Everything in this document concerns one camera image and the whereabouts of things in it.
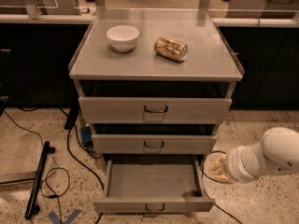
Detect grey bottom drawer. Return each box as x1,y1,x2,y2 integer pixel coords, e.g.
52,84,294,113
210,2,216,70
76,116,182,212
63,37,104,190
94,155,215,215

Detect grey drawer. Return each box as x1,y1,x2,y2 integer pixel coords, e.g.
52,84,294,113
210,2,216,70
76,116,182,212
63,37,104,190
94,155,215,215
92,134,217,154
78,97,232,124

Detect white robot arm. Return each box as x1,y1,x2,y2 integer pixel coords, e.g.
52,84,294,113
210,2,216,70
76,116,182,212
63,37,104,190
209,127,299,183

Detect grey drawer cabinet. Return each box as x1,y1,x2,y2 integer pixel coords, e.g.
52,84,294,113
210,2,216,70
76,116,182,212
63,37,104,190
68,8,245,173

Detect grey middle drawer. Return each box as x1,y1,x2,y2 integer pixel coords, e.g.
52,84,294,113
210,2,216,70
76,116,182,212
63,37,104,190
92,134,217,154

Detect grey top drawer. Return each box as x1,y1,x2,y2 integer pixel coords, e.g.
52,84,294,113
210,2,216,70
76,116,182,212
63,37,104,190
78,97,232,124

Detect crushed gold soda can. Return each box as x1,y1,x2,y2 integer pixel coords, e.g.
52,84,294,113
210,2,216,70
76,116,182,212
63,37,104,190
154,37,188,63

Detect blue box on floor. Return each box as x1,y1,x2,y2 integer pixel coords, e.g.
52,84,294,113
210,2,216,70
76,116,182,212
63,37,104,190
80,126,93,147

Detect white ceramic bowl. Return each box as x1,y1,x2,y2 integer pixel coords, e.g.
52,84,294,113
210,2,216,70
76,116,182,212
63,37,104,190
107,25,139,52

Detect blue tape cross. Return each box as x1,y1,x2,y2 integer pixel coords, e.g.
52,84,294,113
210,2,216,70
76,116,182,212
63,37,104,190
47,208,82,224

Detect black bar on floor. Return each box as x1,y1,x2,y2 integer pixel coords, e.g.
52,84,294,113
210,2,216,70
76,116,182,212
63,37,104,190
24,141,51,219

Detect black looped cable right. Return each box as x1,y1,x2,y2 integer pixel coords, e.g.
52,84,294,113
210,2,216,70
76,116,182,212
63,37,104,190
201,150,244,224

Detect thick black cable left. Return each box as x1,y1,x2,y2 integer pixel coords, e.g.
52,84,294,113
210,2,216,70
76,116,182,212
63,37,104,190
59,107,105,191

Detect thin black cable left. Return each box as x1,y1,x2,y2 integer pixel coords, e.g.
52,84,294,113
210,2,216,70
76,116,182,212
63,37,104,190
3,109,71,224

